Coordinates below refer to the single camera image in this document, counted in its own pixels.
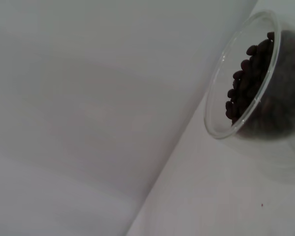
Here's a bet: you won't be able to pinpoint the clear glass cup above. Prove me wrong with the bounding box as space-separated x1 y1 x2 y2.
203 9 295 173

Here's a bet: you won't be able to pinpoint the dark coffee beans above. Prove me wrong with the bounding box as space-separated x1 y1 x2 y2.
225 30 295 141

